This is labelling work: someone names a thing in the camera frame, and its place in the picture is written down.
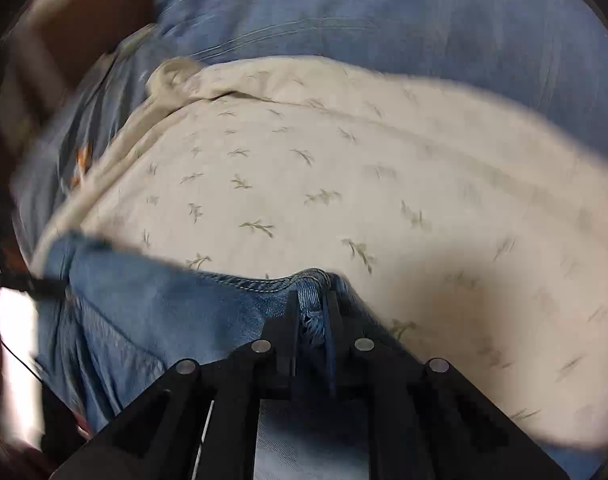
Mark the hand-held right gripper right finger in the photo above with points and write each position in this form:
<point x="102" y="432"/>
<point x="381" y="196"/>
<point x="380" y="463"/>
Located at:
<point x="334" y="330"/>

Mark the blue denim pants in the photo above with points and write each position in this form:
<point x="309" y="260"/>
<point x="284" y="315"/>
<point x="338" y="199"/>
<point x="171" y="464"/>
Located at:
<point x="144" y="320"/>

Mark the grey quilt with orange print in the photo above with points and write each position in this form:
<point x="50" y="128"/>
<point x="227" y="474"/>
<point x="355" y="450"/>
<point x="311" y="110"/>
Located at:
<point x="99" y="110"/>

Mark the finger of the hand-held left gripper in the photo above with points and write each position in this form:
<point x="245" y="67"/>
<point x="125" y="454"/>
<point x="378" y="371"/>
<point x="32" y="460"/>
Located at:
<point x="39" y="286"/>

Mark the brown headboard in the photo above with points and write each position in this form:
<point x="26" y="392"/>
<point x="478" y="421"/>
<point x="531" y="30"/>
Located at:
<point x="84" y="15"/>

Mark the cream leaf-print blanket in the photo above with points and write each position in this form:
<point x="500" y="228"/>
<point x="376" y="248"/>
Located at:
<point x="359" y="185"/>

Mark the blue plaid pillow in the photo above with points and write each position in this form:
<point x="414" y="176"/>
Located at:
<point x="384" y="10"/>

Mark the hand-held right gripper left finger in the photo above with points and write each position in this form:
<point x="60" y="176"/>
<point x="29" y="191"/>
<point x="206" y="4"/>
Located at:
<point x="289" y="330"/>

